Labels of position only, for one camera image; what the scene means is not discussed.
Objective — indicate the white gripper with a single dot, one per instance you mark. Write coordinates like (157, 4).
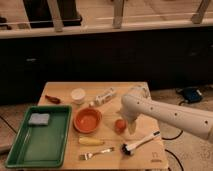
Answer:
(130, 117)

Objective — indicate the small red apple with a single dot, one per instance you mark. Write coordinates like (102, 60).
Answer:
(120, 126)

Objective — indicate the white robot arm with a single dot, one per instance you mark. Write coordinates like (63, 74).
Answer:
(194, 121)

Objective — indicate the white paper cup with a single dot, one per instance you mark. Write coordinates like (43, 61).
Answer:
(78, 96)

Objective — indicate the white black dish brush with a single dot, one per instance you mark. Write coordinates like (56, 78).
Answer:
(128, 149)

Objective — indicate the white plastic bottle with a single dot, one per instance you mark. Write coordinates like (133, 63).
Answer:
(104, 97)

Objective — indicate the orange bowl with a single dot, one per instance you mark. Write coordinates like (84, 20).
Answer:
(87, 120)

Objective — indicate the silver metal fork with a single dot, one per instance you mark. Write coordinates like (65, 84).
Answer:
(88, 156)

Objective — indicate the blue power adapter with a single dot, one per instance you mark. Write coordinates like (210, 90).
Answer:
(191, 95)

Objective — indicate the green plastic tray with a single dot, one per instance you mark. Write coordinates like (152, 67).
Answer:
(41, 146)

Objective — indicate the blue grey sponge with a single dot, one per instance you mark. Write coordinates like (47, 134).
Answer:
(39, 119)

